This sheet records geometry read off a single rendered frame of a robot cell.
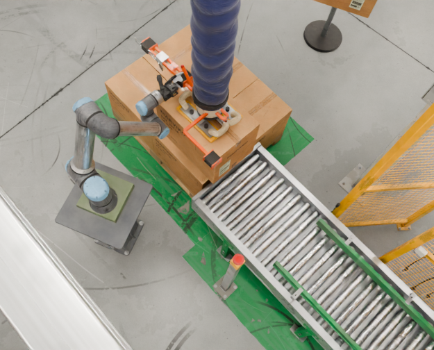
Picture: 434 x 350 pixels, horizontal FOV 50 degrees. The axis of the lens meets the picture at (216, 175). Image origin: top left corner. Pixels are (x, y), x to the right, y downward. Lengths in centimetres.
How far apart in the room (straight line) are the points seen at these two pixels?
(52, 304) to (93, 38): 443
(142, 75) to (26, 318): 344
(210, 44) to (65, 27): 292
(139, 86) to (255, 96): 95
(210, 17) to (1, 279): 176
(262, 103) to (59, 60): 208
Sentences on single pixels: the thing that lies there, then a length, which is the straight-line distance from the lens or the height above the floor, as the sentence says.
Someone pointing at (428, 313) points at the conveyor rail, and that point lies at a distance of 359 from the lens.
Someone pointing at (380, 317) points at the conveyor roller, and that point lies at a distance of 350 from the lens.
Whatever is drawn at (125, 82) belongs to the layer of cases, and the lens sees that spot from 391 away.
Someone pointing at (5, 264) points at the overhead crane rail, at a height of 321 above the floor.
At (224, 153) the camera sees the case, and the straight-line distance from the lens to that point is 294.
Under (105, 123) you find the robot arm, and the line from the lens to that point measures 252.
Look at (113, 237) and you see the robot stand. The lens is 317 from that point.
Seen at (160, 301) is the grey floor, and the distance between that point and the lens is 381.
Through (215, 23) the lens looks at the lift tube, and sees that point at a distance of 221.
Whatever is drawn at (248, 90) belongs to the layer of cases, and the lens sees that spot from 388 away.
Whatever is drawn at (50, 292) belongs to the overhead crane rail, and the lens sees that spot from 59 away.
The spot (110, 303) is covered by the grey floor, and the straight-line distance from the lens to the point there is 385.
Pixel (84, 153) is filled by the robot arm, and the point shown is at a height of 126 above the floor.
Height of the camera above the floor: 378
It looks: 67 degrees down
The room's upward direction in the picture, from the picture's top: 9 degrees clockwise
